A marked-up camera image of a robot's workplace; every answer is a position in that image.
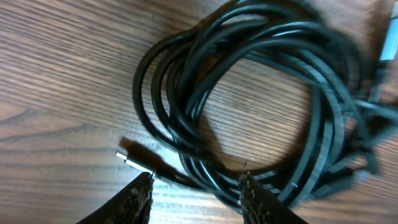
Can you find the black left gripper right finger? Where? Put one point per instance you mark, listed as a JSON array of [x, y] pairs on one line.
[[260, 206]]

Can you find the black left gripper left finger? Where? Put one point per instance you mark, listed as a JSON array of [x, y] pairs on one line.
[[131, 205]]

